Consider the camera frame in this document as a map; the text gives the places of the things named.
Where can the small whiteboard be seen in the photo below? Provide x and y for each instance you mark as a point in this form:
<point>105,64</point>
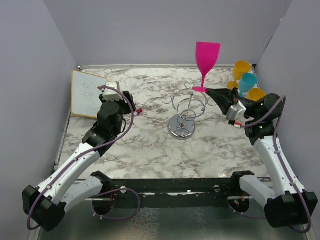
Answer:
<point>85,94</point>

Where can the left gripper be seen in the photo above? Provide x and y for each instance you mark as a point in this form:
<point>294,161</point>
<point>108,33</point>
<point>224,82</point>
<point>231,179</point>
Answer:
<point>127,109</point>

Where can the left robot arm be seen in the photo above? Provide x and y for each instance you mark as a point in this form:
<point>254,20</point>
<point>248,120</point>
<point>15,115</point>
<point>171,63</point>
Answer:
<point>47,204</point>

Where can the chrome wine glass rack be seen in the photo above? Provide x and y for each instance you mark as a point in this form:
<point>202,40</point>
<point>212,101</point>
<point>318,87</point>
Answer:
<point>189,105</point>

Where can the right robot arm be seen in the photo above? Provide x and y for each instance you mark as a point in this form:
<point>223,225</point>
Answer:
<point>288,203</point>

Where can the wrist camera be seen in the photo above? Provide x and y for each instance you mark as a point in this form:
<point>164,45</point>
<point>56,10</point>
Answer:
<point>108,94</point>
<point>235,113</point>

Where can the blue wine glass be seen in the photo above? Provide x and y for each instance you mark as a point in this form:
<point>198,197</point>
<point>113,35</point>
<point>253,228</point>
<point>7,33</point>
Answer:
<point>246,83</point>

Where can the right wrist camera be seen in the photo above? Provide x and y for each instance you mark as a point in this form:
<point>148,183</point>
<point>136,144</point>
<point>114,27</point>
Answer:
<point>235,113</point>

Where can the yellow wine glass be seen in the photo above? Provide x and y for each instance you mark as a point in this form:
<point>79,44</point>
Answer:
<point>255,94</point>
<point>241,67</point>

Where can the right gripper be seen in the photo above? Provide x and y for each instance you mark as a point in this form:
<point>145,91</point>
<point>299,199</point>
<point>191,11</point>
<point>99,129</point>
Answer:
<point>224,97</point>

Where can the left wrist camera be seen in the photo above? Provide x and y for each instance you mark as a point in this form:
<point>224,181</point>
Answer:
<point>108,94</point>

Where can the pink wine glass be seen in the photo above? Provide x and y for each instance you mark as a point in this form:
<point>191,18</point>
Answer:
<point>206,56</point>

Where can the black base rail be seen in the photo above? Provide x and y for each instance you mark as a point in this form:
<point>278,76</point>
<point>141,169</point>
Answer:
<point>171,193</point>

